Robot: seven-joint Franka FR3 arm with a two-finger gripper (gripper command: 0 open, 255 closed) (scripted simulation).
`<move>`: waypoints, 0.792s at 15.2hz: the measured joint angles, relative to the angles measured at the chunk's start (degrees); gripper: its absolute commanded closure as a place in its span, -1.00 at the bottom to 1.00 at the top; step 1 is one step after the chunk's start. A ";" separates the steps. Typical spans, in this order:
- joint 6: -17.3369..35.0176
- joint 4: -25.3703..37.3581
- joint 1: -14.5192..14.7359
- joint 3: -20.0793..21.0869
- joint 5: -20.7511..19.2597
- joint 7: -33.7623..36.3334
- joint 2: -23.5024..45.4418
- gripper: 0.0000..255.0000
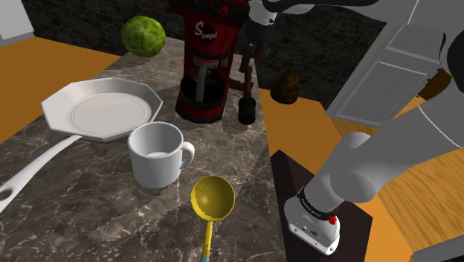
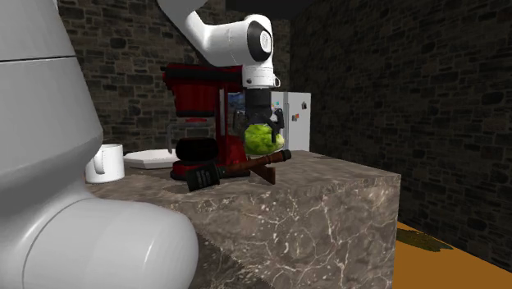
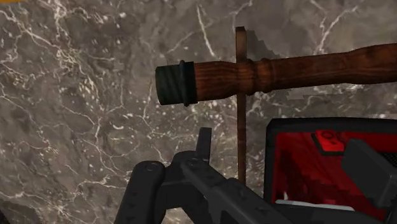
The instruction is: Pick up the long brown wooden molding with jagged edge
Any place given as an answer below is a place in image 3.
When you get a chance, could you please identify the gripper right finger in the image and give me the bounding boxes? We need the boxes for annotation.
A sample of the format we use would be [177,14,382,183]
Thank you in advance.
[340,138,397,209]

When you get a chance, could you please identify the red and black box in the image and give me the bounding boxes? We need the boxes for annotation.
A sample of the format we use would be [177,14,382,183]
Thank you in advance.
[263,116,397,223]

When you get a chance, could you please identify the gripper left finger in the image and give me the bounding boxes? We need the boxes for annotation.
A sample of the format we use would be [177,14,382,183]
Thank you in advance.
[114,127,294,224]

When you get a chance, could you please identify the brown wooden handle dark cap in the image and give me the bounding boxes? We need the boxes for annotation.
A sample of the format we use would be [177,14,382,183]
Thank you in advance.
[155,43,397,108]

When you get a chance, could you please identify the thin brown wooden stick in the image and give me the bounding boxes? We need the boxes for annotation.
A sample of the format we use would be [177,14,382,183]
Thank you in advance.
[234,26,248,185]

